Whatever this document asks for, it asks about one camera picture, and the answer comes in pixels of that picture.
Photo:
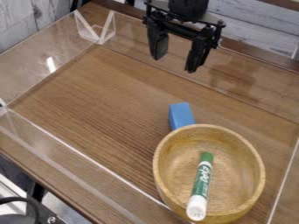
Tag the green expo marker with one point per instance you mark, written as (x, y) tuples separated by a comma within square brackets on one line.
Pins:
[(196, 206)]

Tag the blue eraser block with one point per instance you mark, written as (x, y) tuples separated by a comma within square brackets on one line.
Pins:
[(180, 115)]

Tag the brown wooden bowl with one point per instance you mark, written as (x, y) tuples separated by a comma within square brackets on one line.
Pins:
[(238, 174)]

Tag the clear acrylic enclosure wall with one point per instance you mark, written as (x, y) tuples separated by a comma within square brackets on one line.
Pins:
[(103, 196)]

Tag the clear acrylic corner bracket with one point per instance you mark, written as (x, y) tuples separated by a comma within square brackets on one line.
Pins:
[(95, 33)]

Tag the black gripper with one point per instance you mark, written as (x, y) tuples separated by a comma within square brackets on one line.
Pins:
[(184, 18)]

